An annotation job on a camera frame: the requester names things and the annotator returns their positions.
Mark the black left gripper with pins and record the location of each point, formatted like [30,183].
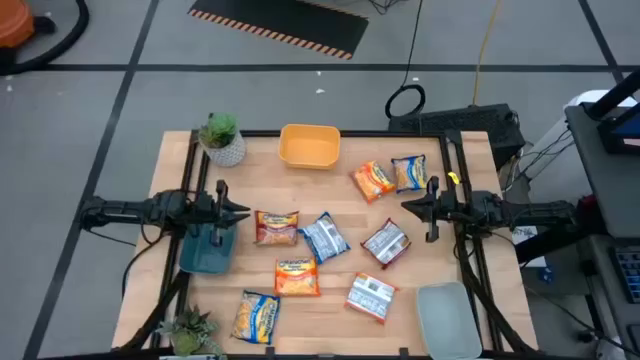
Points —
[210,212]

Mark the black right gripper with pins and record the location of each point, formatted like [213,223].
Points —
[442,207]

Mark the blue Maruchan ramen pack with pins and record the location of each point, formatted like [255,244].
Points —
[256,317]
[410,173]
[325,239]

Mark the red Maruchan ramen pack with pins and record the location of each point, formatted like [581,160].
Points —
[276,230]
[386,243]

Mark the orange Maruchan chicken ramen pack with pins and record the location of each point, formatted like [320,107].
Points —
[297,277]
[372,181]
[370,296]

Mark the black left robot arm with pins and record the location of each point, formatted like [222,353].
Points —
[125,210]

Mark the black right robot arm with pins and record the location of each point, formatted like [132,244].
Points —
[525,212]

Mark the yellow tag on gripper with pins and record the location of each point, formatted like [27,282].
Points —
[453,177]

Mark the teal plastic bin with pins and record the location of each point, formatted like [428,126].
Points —
[200,255]

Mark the succulent in white patterned pot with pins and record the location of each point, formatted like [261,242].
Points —
[227,152]

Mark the yellow plastic bin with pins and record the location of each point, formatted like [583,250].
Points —
[309,150]

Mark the black computer case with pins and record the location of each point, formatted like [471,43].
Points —
[465,120]

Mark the grey plastic bin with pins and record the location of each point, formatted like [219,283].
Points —
[447,320]

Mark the white paper sheet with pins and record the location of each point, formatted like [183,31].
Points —
[532,257]

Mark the trailing succulent in dark pot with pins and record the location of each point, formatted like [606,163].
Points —
[187,335]

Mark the small blue object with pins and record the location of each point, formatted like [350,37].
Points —
[547,275]

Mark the grey desk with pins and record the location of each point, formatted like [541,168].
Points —
[610,190]

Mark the black hazard-striped floor mat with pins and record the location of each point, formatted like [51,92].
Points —
[280,20]

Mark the black monitor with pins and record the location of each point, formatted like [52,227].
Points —
[612,145]

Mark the black keyboard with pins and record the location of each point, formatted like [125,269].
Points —
[629,275]

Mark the black metal bar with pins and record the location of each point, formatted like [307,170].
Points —
[610,95]

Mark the orange shop vacuum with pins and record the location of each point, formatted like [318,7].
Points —
[12,22]

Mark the black metal table frame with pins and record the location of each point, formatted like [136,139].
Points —
[375,133]

